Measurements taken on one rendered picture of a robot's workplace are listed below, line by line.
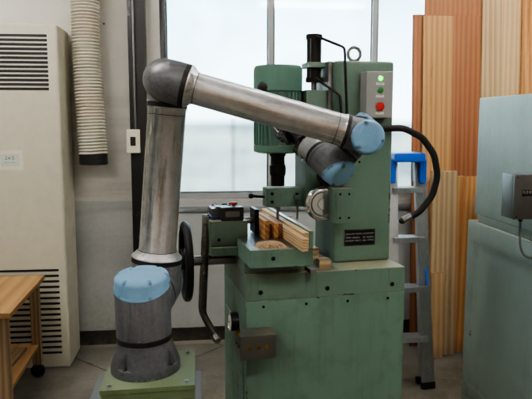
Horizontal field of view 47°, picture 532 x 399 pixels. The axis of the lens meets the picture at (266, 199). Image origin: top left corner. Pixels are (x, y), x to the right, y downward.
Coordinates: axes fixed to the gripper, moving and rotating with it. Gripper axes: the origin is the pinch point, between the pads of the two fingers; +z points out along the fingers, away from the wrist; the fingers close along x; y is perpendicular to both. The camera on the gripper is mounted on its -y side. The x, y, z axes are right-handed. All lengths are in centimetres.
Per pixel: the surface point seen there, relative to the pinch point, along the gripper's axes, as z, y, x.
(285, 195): -4.2, -33.0, 10.2
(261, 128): 10.9, -13.4, 2.5
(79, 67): 154, -46, 38
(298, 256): -31.8, -25.5, 22.3
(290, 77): 13.1, -4.5, -15.5
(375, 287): -45, -53, 7
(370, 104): -8.3, -16.8, -30.8
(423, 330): -35, -153, -11
